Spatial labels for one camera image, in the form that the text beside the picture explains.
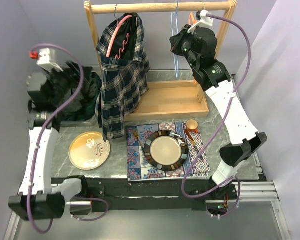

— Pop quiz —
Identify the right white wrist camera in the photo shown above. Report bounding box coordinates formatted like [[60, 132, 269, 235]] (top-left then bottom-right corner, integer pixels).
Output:
[[187, 10, 213, 34]]

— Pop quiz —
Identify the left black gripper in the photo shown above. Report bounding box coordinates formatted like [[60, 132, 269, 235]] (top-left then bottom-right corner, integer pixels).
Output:
[[44, 60, 93, 105]]

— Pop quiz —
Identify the small orange cup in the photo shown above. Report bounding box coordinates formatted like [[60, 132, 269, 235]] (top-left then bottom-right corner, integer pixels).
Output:
[[186, 119, 199, 134]]

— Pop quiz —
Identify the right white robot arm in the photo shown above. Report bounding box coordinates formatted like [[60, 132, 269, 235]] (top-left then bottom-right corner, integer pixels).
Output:
[[169, 24, 268, 200]]

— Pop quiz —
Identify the patterned placemat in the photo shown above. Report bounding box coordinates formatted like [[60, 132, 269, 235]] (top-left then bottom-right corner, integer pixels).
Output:
[[126, 122, 204, 181]]

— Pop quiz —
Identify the dark rimmed beige plate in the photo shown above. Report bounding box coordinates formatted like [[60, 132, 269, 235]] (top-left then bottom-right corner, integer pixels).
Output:
[[144, 130, 189, 172]]

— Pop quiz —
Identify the clear plastic bin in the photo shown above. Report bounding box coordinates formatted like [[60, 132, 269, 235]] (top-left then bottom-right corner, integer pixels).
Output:
[[61, 66, 102, 123]]

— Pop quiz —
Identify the gold fork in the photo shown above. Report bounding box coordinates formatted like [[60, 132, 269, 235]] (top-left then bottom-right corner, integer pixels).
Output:
[[133, 129, 144, 149]]

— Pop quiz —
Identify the blue wire hanger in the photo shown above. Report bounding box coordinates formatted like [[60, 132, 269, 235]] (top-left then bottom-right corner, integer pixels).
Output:
[[170, 0, 180, 79]]

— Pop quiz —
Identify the pink clothes hanger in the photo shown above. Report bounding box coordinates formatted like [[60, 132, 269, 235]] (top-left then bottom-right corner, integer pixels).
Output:
[[106, 13, 137, 61]]

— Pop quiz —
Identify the navy beige plaid skirt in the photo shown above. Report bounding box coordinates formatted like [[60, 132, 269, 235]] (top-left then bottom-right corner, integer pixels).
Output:
[[95, 13, 150, 141]]

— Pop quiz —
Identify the dark handled knife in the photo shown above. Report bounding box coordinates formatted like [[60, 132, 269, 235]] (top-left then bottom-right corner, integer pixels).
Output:
[[185, 129, 204, 160]]

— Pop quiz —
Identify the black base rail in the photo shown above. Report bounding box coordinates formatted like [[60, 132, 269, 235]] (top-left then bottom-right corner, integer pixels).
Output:
[[58, 176, 241, 216]]

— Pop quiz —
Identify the cream floral plate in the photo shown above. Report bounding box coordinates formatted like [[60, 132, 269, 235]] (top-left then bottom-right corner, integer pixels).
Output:
[[68, 131, 111, 171]]

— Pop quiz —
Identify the wooden clothes rack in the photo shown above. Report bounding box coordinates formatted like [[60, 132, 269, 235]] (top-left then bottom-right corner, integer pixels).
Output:
[[84, 0, 237, 121]]

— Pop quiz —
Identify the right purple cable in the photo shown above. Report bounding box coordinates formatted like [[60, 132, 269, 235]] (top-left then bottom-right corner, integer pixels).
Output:
[[181, 13, 252, 221]]

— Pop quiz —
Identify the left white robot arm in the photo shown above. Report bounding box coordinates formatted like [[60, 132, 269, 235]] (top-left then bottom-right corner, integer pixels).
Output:
[[8, 63, 90, 223]]

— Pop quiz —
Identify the orange clothes hanger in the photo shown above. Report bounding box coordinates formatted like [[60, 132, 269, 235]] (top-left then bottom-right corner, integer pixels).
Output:
[[188, 1, 206, 26]]

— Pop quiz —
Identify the grey dotted garment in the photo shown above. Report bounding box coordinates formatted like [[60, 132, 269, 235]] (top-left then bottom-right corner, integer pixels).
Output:
[[57, 66, 101, 118]]

